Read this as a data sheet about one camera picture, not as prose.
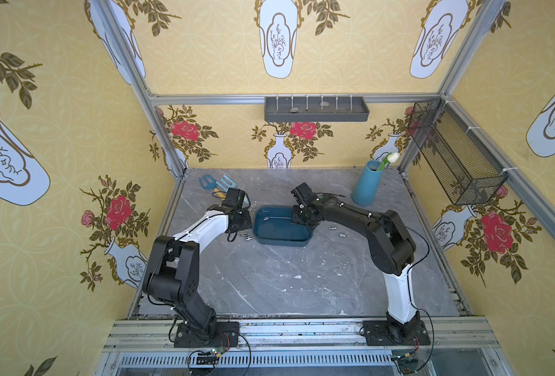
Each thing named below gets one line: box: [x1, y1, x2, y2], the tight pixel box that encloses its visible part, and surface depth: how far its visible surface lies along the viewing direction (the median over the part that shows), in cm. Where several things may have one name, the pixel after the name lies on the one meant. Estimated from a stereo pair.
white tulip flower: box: [376, 151, 401, 172], surface depth 86 cm
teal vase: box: [351, 159, 383, 207], surface depth 98 cm
